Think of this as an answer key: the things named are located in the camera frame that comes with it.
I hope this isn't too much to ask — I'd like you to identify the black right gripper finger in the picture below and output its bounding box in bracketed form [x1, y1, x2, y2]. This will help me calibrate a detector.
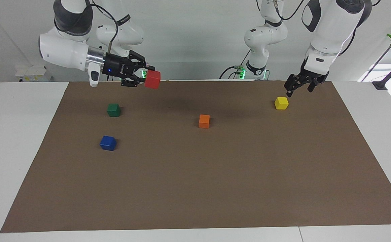
[120, 74, 146, 89]
[130, 50, 152, 70]

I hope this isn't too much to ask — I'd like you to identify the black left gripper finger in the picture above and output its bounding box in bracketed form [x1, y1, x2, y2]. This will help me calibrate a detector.
[307, 73, 329, 93]
[284, 74, 306, 98]

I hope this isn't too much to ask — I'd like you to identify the red cube block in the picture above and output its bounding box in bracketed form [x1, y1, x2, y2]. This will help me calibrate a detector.
[144, 70, 162, 90]

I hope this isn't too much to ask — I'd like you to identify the blue cube block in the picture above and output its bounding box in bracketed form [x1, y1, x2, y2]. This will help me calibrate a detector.
[100, 135, 117, 151]

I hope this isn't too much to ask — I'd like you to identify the white box with yellow label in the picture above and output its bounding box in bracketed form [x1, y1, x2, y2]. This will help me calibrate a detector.
[15, 65, 53, 83]

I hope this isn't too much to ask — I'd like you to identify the brown table mat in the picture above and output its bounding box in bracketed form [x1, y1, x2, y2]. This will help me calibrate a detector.
[0, 80, 391, 233]

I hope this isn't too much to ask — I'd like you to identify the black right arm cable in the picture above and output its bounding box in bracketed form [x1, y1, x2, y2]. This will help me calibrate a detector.
[91, 1, 119, 55]

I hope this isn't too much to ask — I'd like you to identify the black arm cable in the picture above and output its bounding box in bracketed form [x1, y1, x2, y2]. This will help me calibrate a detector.
[91, 1, 119, 55]
[272, 0, 357, 56]

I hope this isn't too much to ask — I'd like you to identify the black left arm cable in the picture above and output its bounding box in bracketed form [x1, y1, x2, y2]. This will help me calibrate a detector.
[272, 0, 357, 56]

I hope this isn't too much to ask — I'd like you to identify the black base cable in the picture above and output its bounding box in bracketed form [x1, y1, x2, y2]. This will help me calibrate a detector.
[219, 50, 250, 80]

